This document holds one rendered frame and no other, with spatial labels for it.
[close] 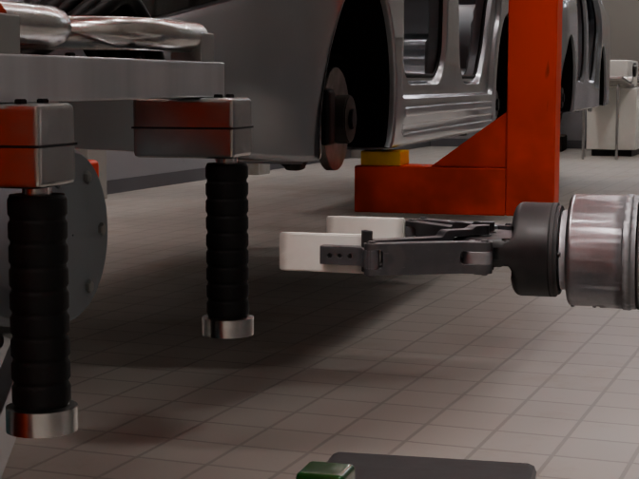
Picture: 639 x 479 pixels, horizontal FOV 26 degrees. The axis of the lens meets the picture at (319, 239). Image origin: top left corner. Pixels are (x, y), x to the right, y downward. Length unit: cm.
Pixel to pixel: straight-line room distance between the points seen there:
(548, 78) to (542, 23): 18
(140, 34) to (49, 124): 25
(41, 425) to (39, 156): 16
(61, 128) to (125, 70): 17
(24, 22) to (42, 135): 8
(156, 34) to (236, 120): 11
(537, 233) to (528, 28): 357
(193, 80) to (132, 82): 12
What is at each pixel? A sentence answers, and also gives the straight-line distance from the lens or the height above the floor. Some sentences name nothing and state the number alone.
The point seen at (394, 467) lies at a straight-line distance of 229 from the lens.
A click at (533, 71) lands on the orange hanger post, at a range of 463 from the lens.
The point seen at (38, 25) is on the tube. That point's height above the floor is 100.
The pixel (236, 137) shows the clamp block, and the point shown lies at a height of 92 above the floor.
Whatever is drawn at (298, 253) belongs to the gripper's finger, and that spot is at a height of 83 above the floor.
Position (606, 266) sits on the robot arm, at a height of 82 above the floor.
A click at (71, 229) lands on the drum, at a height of 85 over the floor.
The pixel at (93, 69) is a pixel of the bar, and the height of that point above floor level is 97.
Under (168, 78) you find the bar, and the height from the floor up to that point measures 97.
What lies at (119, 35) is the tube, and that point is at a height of 100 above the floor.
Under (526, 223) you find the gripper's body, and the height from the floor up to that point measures 85.
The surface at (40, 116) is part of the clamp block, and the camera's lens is 83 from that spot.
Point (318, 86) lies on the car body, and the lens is 388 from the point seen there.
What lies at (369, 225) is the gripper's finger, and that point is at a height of 84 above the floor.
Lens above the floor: 96
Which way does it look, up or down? 6 degrees down
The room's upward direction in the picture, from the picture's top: straight up
